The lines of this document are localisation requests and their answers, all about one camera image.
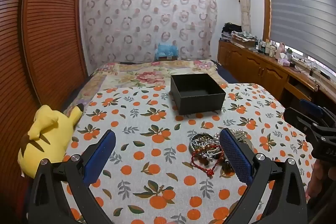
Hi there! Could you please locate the pile of jewelry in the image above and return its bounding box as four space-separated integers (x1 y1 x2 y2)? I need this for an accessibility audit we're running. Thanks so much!
189 128 255 178

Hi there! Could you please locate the wooden louvered wardrobe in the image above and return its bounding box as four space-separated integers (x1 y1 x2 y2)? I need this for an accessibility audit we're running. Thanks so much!
0 0 89 122

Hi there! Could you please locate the circle pattern curtain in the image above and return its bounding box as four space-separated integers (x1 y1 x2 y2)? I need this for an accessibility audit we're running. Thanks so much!
80 0 219 70

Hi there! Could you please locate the wooden cabinet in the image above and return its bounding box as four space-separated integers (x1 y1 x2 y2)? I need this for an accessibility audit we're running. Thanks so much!
217 40 336 119

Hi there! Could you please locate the person's right hand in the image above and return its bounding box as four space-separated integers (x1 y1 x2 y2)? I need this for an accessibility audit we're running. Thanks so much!
307 160 327 199

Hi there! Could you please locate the grey green bangle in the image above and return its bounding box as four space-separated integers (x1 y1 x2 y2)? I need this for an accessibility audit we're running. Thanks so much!
189 133 211 154

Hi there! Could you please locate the yellow plush toy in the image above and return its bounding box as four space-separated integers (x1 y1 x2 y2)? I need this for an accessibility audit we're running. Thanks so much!
18 104 84 179

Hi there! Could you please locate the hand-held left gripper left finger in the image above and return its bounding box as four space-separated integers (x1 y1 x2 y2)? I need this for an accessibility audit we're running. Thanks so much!
28 130 117 224

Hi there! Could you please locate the navy bed sheet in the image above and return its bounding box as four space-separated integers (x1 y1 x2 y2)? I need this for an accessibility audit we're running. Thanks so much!
210 60 240 84

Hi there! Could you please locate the white pearl necklace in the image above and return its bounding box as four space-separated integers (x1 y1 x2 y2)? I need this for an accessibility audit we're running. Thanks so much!
212 130 248 141

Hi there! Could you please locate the stack of folded clothes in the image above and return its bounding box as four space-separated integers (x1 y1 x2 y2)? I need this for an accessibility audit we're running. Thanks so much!
221 22 258 49

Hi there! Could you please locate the pink tissue box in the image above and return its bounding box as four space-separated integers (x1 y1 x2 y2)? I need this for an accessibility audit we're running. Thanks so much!
278 53 291 66

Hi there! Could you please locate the black cardboard box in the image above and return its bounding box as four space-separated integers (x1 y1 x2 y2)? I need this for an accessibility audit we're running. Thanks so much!
171 73 227 115

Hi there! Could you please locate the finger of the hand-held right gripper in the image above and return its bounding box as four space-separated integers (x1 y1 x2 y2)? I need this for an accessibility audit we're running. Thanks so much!
283 107 319 135
299 98 336 121

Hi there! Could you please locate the white power strip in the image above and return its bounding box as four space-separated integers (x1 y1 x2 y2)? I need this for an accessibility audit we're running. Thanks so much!
291 57 311 65

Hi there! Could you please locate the floral blanket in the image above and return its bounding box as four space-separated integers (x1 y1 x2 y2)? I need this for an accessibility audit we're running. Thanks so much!
62 59 223 114

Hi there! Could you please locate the red cord bracelet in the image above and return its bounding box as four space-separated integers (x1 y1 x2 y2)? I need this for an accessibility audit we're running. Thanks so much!
191 152 224 177

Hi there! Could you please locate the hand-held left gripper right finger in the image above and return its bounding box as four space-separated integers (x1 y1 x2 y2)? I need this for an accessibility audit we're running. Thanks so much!
219 127 309 224

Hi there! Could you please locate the group of bottles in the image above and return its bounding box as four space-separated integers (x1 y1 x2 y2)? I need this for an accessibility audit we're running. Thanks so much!
257 39 292 59

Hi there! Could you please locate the grey window blind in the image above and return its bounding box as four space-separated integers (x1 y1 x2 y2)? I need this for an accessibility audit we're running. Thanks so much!
265 0 336 71

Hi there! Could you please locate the orange fruit print tablecloth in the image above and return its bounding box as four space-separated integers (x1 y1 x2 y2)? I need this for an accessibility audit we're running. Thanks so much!
62 83 319 224

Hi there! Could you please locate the blue plush toy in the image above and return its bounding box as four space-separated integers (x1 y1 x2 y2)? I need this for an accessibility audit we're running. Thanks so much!
155 43 179 58

